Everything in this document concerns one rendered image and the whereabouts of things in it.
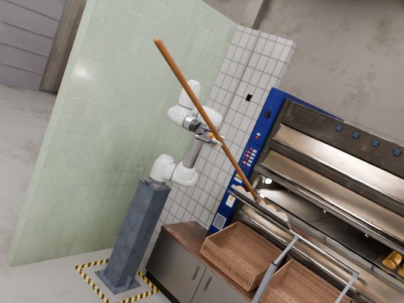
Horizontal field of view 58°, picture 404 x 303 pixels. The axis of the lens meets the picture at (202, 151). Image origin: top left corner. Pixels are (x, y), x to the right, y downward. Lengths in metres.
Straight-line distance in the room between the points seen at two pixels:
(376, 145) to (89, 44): 2.31
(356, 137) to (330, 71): 3.97
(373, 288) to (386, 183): 0.82
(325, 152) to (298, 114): 0.42
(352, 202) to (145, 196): 1.70
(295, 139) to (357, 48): 3.92
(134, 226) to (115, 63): 1.38
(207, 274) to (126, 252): 0.73
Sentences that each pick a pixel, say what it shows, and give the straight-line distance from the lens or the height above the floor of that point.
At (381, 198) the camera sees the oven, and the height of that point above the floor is 1.67.
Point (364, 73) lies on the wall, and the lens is 6.92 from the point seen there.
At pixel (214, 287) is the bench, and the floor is 0.45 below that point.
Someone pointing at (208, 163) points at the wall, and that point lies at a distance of 3.81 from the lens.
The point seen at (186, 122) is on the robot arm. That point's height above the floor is 1.73.
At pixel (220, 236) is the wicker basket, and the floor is 0.71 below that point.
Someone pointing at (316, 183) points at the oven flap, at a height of 1.53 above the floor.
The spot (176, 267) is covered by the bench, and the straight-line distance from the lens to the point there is 3.45.
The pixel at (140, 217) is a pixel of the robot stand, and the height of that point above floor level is 0.71.
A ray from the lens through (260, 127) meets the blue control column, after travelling 3.50.
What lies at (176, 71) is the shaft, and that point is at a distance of 1.60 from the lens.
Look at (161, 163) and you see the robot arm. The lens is 3.05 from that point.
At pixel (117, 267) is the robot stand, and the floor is 0.18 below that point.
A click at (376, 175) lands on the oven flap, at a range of 3.17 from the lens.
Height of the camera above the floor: 2.06
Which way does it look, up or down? 12 degrees down
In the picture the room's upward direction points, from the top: 23 degrees clockwise
